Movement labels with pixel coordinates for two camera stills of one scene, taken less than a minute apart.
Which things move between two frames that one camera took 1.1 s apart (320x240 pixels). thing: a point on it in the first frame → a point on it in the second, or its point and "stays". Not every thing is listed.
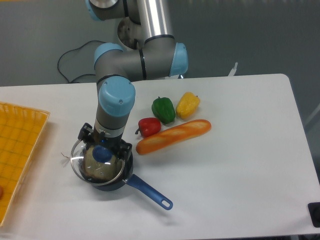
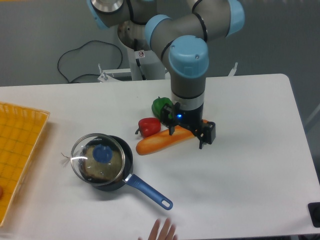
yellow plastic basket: x=21 y=131 stays
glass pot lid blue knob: x=96 y=165 stays
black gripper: x=87 y=134 → x=172 y=113
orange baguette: x=173 y=136 stays
